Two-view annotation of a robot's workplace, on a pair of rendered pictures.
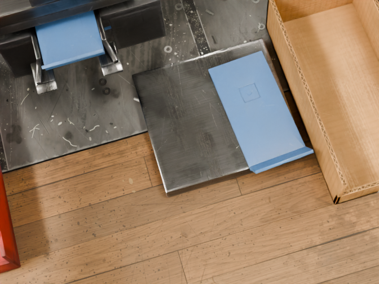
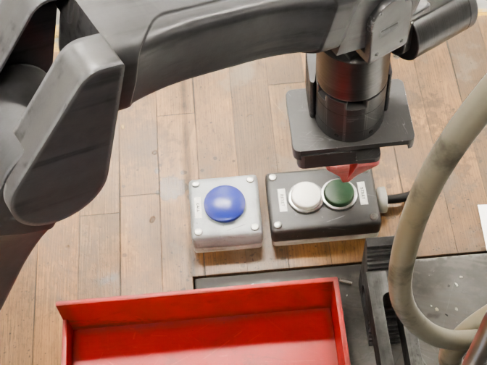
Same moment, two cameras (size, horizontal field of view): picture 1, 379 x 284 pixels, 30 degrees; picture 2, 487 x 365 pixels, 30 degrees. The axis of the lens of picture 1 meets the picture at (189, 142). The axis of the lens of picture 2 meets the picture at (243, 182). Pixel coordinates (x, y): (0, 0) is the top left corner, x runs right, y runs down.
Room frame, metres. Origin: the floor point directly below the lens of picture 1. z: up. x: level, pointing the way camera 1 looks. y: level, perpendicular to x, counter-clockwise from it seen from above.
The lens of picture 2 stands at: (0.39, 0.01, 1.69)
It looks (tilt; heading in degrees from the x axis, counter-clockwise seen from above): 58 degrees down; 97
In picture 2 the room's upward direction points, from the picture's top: 4 degrees counter-clockwise
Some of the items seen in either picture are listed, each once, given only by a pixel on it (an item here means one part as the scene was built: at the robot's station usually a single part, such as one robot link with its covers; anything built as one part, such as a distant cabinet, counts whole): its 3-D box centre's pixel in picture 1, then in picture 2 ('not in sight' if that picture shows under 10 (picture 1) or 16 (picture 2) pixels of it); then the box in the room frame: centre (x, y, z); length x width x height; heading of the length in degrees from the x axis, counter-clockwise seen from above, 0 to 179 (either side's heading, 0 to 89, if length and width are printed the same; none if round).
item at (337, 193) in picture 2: not in sight; (338, 196); (0.43, 0.47, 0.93); 0.03 x 0.03 x 0.02
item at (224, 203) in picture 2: not in sight; (225, 206); (0.32, 0.45, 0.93); 0.04 x 0.04 x 0.02
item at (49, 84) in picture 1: (41, 64); not in sight; (0.41, 0.16, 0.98); 0.07 x 0.02 x 0.01; 8
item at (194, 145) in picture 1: (216, 115); not in sight; (0.34, -0.04, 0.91); 0.17 x 0.16 x 0.02; 98
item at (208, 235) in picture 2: not in sight; (226, 219); (0.32, 0.45, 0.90); 0.07 x 0.07 x 0.06; 8
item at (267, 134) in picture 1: (258, 109); not in sight; (0.33, -0.09, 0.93); 0.15 x 0.07 x 0.03; 12
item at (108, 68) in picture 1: (105, 45); not in sight; (0.42, 0.08, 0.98); 0.07 x 0.02 x 0.01; 8
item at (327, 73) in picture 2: not in sight; (359, 51); (0.43, 0.47, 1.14); 0.07 x 0.06 x 0.07; 36
